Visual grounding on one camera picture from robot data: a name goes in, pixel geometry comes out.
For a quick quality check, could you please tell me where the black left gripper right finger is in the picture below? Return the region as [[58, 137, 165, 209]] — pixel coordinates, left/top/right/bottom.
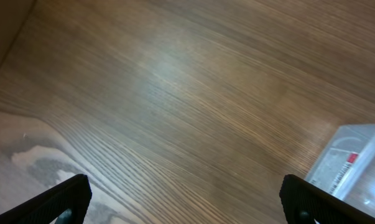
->
[[279, 174, 375, 224]]

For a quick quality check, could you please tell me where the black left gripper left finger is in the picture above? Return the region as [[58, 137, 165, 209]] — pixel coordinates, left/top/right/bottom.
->
[[0, 174, 92, 224]]

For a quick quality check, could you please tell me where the clear plastic container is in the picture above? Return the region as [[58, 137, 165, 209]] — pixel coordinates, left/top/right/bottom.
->
[[305, 124, 375, 218]]

